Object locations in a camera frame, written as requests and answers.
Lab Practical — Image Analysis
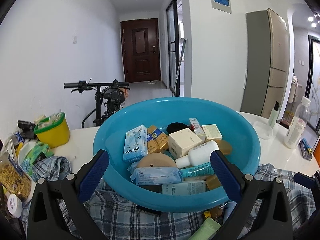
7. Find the teal cosmetic tube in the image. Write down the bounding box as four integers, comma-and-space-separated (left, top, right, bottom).
180, 162, 215, 178

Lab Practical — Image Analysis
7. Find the orange soap bar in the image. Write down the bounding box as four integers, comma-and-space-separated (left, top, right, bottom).
215, 140, 233, 155

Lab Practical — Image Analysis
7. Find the white lotion bottle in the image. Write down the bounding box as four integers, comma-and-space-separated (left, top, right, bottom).
175, 140, 219, 169

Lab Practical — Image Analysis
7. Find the blue wet wipes pack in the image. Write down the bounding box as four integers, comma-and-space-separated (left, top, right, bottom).
130, 167, 182, 186

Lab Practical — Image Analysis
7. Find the small blue battery pack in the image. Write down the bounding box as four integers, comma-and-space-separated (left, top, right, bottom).
298, 138, 312, 161

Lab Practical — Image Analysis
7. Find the white small jar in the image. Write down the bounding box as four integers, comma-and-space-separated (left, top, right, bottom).
7, 194, 23, 218

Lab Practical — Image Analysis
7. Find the clear bottle white label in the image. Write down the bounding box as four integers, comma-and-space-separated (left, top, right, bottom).
284, 96, 311, 149

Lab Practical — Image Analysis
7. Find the small amber glass bottle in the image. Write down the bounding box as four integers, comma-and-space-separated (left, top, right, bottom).
203, 206, 223, 220

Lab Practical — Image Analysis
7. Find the clear plastic tray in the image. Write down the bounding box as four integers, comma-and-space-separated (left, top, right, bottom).
253, 121, 273, 140

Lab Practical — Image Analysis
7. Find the green cosmetic tube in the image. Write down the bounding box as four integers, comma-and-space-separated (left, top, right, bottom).
189, 217, 221, 240

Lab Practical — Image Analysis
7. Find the green pump bottle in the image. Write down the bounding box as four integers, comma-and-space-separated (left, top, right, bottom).
268, 101, 279, 128

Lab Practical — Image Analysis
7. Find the green tissue box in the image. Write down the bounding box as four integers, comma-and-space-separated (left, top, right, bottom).
20, 142, 54, 181

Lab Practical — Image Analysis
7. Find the blue plaid shirt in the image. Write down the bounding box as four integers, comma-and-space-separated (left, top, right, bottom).
19, 155, 317, 240

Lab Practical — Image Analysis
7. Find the yellow green-lid bucket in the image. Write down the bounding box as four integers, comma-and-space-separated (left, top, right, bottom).
34, 112, 70, 148

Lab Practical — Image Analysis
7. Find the pale green square box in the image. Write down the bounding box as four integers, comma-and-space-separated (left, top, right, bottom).
202, 124, 223, 142

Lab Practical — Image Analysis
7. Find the blue plastic basin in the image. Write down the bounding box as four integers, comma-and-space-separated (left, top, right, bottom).
93, 98, 261, 213

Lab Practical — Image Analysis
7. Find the blue white Raison box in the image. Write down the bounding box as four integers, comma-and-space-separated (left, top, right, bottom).
123, 125, 148, 163

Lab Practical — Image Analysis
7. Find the grey gold refrigerator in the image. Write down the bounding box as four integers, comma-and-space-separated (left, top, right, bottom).
240, 9, 290, 118

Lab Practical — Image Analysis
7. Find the red white slim box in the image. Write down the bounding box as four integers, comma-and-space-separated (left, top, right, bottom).
189, 118, 206, 142

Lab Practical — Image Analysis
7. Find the cream square box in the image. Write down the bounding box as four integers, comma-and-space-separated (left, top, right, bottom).
168, 128, 203, 159

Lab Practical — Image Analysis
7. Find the tan round puff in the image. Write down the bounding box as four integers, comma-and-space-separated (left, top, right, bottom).
137, 153, 177, 168

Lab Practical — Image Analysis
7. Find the yellow blue packet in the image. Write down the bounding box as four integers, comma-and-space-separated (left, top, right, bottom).
147, 125, 169, 154

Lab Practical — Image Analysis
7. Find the black bicycle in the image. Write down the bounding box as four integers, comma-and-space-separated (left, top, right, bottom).
63, 79, 130, 128

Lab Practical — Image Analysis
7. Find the dark brown entry door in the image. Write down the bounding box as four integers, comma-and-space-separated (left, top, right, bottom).
120, 18, 161, 83

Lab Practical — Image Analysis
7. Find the mop handle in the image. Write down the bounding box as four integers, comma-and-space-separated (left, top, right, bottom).
171, 38, 188, 97

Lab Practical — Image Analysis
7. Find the light switch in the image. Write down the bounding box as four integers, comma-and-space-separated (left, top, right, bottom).
72, 36, 77, 44

